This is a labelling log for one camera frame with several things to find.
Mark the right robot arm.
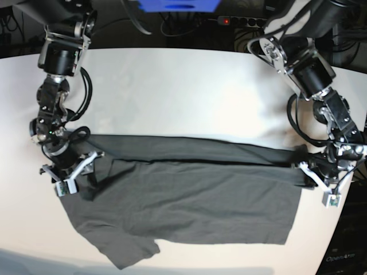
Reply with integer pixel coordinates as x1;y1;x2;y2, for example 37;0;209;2
14;1;101;197

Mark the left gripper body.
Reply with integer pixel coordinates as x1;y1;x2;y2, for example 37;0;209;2
298;143;366;186

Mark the dark grey T-shirt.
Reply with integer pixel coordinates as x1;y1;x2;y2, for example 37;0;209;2
60;135;305;269

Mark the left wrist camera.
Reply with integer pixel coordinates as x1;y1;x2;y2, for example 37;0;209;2
322;193;342;208

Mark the blue plastic bin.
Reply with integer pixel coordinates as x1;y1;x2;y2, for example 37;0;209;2
138;0;221;13

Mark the black power strip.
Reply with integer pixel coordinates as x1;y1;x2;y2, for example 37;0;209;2
216;15;267;29

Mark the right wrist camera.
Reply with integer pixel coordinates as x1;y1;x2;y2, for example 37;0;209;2
55;180;78;197

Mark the black OpenArm base box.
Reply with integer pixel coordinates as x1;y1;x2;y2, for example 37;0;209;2
317;183;366;274

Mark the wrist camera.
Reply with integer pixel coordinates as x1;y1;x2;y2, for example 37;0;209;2
55;180;78;197
322;193;342;208

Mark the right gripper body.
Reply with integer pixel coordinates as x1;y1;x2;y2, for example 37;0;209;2
41;142;105;182

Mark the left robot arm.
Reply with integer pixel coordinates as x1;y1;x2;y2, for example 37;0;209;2
247;1;366;194

